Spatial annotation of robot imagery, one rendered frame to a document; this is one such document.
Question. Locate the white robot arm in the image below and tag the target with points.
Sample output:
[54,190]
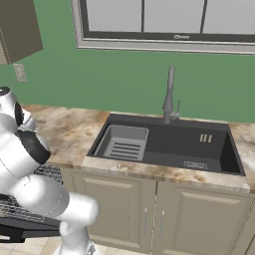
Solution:
[26,196]

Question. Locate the beige cupboard door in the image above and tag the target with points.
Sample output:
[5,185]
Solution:
[116,209]
[196,222]

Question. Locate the black dishwasher door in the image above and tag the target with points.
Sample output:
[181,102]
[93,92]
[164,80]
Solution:
[20,229]

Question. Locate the grey drying tray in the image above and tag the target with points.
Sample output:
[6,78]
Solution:
[124,142]

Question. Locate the grey sink tap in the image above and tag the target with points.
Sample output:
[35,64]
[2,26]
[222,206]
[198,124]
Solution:
[169,99]

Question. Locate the black kitchen sink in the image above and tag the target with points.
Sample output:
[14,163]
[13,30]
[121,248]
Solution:
[186,149]

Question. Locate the window with grey frame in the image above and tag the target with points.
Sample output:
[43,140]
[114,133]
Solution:
[166,23]

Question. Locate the beige wall socket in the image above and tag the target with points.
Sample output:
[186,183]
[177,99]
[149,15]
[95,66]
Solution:
[20,72]

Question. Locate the brown wall cupboard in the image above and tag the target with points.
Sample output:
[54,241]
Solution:
[18,28]

